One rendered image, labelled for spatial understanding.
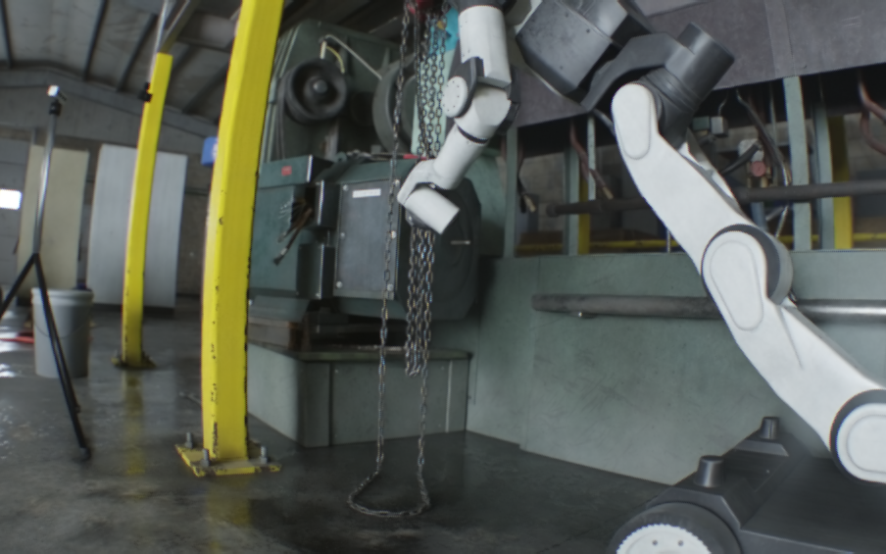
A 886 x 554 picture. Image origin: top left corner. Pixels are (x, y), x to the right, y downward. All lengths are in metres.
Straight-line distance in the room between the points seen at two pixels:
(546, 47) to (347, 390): 1.12
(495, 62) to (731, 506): 0.83
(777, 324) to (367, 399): 1.27
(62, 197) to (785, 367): 7.24
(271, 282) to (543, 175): 6.75
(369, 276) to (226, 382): 0.49
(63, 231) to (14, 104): 8.91
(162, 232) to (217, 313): 6.03
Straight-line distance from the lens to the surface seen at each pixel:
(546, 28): 1.18
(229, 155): 1.44
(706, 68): 1.06
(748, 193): 1.41
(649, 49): 1.09
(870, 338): 1.32
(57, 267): 7.36
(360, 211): 1.62
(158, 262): 7.39
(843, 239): 2.86
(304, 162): 1.82
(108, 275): 7.29
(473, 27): 1.11
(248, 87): 1.50
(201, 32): 3.52
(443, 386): 1.95
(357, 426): 1.78
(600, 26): 1.15
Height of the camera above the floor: 0.47
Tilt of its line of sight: 3 degrees up
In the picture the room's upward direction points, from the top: 3 degrees clockwise
